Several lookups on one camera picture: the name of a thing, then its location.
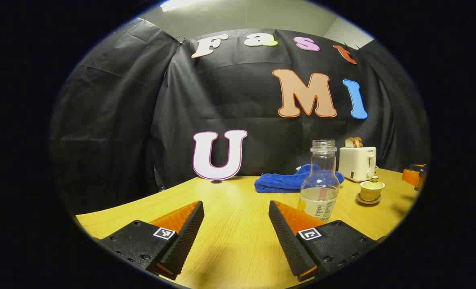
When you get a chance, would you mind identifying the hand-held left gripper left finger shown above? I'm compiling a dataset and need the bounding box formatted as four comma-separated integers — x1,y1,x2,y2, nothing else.
101,200,205,281

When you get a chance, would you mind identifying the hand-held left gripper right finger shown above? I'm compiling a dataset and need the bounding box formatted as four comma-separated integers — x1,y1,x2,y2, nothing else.
268,200,380,282

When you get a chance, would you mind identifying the pale yellow teacup lid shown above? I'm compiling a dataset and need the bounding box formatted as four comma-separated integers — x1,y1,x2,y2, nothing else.
360,176,386,190

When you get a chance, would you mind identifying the clear plastic water bottle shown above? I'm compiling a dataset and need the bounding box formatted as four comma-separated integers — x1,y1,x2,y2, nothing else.
300,139,340,222

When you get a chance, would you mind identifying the pale yellow teacup saucer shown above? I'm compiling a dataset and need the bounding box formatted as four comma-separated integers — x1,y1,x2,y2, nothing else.
356,193,382,205

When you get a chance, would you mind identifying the white toaster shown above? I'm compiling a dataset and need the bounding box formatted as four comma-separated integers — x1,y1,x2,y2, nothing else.
338,147,377,183

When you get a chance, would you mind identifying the blue towel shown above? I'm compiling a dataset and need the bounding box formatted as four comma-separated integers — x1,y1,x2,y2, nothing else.
254,163,345,193

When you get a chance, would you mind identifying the black backdrop cloth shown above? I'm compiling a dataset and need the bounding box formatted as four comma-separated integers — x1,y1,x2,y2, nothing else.
49,18,430,213

